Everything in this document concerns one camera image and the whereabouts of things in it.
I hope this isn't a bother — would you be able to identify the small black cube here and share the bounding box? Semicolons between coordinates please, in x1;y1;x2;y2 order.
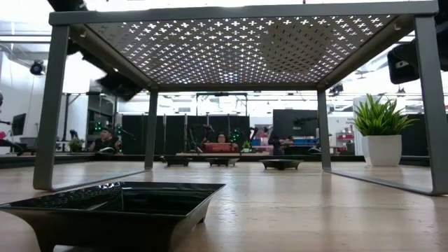
161;155;193;167

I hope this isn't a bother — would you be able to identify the black square mini plate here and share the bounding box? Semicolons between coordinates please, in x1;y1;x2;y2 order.
259;159;304;172
0;181;226;252
206;157;241;167

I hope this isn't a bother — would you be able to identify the dark storage rack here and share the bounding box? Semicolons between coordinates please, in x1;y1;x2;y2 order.
85;91;119;155

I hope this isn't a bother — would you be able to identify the person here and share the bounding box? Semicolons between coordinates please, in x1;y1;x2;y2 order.
87;127;122;153
201;132;241;154

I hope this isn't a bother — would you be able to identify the small green background plant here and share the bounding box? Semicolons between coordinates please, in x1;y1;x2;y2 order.
69;138;85;153

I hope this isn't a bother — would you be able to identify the green plant in white pot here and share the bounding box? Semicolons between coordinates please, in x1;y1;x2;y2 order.
351;93;419;167

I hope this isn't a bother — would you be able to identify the black round hanging fixture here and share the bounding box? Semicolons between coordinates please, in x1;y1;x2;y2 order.
29;59;46;76

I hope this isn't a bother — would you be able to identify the black monitor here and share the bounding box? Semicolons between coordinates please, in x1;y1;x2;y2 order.
11;113;27;137

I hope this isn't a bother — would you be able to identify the black screen panel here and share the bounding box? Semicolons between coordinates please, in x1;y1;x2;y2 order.
272;108;319;138

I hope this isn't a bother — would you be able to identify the grey perforated metal shelf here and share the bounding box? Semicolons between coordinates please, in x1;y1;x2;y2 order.
32;0;448;196

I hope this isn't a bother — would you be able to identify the black aluminium table frame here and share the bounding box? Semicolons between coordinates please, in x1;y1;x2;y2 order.
0;153;431;168

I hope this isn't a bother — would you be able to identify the black partition wall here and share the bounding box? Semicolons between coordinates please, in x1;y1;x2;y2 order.
121;114;251;155

